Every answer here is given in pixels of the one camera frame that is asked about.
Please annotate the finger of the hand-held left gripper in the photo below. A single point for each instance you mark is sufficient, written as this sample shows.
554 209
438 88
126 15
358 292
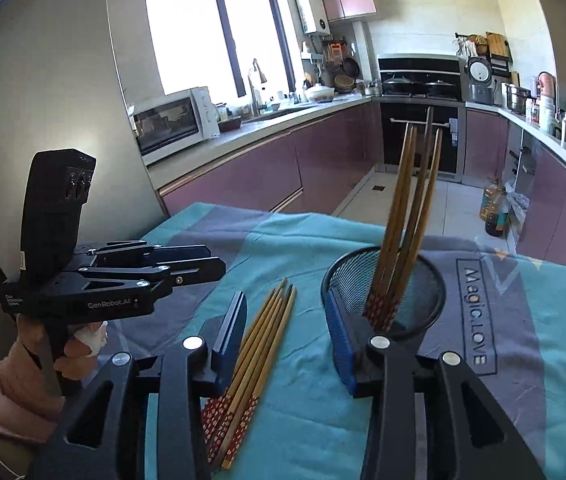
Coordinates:
198 270
183 252

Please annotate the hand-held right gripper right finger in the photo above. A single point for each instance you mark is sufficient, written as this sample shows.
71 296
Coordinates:
337 332

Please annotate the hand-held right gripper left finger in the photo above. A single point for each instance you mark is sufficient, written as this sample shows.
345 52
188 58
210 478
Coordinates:
235 332

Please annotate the pile of wooden chopsticks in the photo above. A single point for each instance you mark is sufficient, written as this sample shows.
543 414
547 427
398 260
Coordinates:
258 345

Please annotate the black mesh utensil holder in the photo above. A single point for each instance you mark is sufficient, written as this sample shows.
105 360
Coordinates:
428 285

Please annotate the person's left hand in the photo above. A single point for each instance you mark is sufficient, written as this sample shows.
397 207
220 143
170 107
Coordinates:
85 345

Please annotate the teal grey printed tablecloth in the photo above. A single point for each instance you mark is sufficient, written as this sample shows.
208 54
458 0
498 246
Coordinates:
303 410

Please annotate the purple base cabinets under window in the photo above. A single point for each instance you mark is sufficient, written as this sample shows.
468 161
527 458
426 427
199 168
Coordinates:
263 165

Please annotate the white microwave oven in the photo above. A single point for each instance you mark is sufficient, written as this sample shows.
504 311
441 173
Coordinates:
173 120

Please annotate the dark rectangular dish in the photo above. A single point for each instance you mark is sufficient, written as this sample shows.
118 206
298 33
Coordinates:
230 124

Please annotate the bundle of wooden chopsticks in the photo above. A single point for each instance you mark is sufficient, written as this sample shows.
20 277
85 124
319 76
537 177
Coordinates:
394 200

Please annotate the steel kitchen faucet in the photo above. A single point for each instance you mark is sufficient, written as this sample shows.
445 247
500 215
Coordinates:
255 80

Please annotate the black integrated stove oven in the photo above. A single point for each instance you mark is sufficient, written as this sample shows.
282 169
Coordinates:
413 155

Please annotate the yellow cooking oil bottle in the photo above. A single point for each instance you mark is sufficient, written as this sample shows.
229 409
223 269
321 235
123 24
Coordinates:
489 200

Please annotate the white casserole dish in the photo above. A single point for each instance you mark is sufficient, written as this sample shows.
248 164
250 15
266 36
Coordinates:
319 93

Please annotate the kitchen window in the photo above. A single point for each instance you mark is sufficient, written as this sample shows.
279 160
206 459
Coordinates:
188 30

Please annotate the black hanging pan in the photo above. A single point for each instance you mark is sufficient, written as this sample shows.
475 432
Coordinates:
350 66

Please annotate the black wok with lid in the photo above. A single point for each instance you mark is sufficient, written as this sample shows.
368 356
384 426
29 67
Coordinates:
398 80
438 82

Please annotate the purple base cabinets with counter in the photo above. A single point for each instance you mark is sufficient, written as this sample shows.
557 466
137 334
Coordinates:
553 185

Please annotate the white water heater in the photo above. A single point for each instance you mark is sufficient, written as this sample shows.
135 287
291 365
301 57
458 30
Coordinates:
312 10

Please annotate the silver rice cooker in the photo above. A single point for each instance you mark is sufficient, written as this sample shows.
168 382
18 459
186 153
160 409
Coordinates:
480 80

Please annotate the steel stock pot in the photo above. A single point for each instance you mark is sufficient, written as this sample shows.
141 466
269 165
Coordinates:
515 97

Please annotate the pink electric kettle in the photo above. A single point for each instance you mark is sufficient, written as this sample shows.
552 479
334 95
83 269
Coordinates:
545 87

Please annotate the wooden cutting board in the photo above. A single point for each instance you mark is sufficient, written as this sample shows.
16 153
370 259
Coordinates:
496 44

